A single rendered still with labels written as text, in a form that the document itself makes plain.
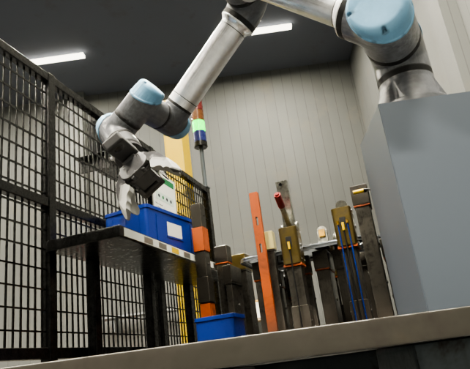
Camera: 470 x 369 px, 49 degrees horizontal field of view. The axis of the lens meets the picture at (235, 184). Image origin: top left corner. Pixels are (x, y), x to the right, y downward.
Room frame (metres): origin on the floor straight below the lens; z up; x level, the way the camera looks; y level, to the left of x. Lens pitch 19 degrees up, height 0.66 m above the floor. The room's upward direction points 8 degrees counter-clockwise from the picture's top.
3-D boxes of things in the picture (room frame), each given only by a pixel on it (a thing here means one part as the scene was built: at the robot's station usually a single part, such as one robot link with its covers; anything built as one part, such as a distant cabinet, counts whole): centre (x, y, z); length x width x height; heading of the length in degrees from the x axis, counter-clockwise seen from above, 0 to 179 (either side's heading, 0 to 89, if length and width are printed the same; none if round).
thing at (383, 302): (1.50, -0.37, 0.91); 0.07 x 0.05 x 0.42; 163
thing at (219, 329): (1.40, 0.08, 0.75); 0.11 x 0.10 x 0.09; 73
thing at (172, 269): (1.71, 0.27, 1.02); 0.90 x 0.22 x 0.03; 163
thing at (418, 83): (1.00, -0.39, 1.15); 0.15 x 0.15 x 0.10
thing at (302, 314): (1.60, -0.15, 0.87); 0.10 x 0.07 x 0.35; 163
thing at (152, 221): (1.66, 0.29, 1.10); 0.30 x 0.17 x 0.13; 156
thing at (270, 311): (1.65, -0.06, 0.95); 0.03 x 0.01 x 0.50; 73
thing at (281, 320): (1.68, -0.09, 0.88); 0.04 x 0.04 x 0.37; 73
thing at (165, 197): (2.03, 0.30, 1.30); 0.23 x 0.02 x 0.31; 163
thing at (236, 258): (1.98, 0.03, 0.88); 0.08 x 0.08 x 0.36; 73
